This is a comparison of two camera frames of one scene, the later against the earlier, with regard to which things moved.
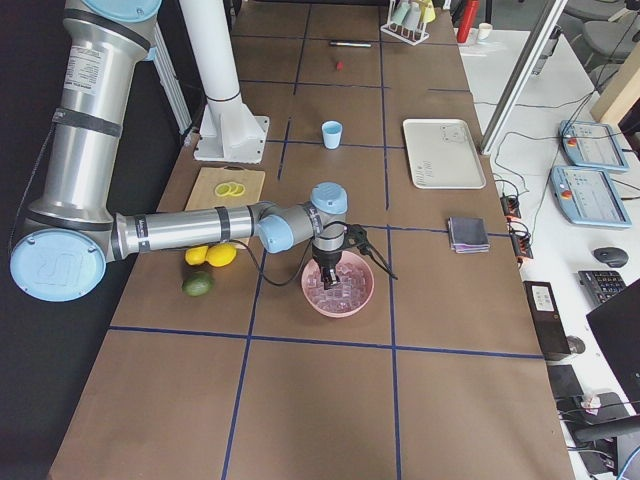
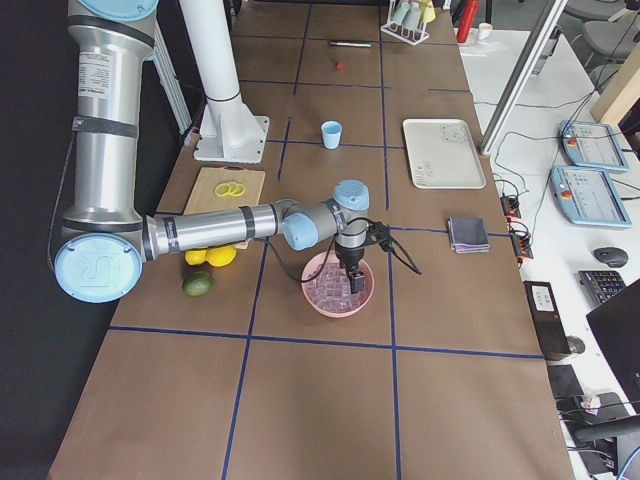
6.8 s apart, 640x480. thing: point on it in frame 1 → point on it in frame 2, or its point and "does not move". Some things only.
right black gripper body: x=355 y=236 → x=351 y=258
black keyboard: x=603 y=284 does not move
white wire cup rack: x=412 y=37 does not move
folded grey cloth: x=468 y=235 does not move
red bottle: x=469 y=13 does not move
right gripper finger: x=326 y=277 → x=349 y=279
